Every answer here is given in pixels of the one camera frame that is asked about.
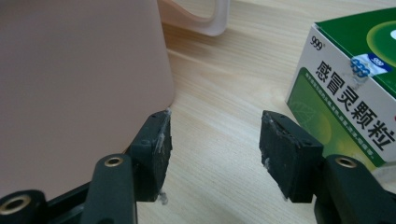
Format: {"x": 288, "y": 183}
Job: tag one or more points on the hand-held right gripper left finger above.
{"x": 152, "y": 155}

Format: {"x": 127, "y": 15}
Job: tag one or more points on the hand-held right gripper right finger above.
{"x": 289, "y": 158}

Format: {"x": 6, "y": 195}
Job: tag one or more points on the green medicine box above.
{"x": 348, "y": 102}

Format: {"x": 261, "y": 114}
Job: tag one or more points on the pink storage box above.
{"x": 81, "y": 87}

